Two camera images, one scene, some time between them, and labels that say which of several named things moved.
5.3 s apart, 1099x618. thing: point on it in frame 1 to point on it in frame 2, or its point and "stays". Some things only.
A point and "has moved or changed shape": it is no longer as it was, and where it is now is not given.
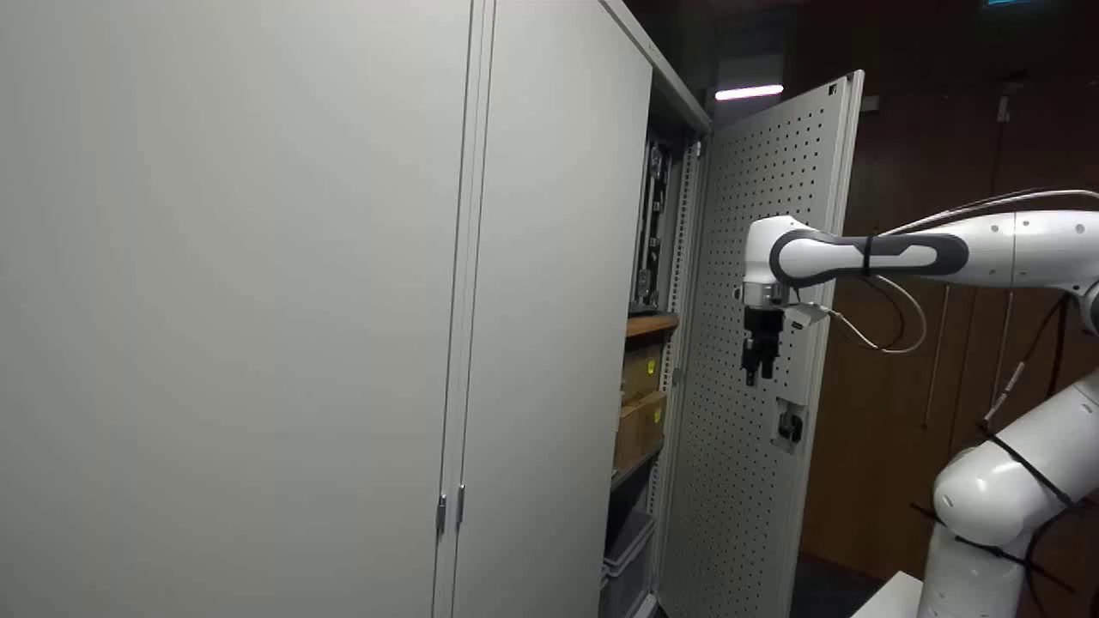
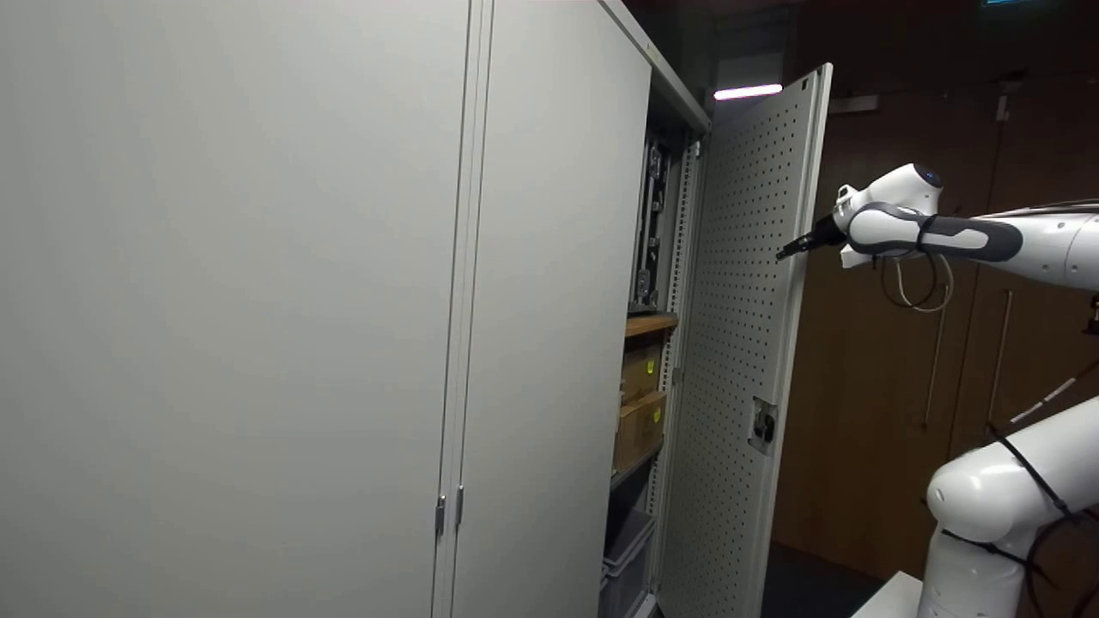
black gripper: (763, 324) to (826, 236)
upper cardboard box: (639, 369) stays
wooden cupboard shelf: (649, 324) stays
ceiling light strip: (751, 91) stays
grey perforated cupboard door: (744, 456) has moved or changed shape
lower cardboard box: (639, 434) stays
